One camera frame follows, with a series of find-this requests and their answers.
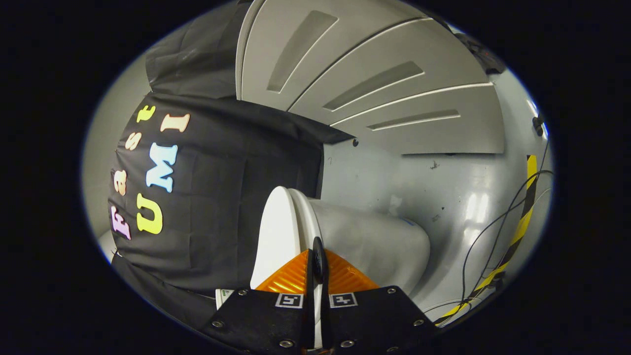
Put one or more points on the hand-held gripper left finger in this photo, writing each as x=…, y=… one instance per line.
x=308, y=315

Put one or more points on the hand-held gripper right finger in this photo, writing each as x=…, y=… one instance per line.
x=326, y=320

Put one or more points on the white cabinet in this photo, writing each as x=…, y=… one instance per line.
x=394, y=133

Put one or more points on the white toilet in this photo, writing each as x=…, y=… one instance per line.
x=369, y=241

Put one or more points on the yellow black floor tape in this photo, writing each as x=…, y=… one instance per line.
x=517, y=231

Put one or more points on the black backdrop cloth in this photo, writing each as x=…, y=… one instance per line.
x=222, y=197

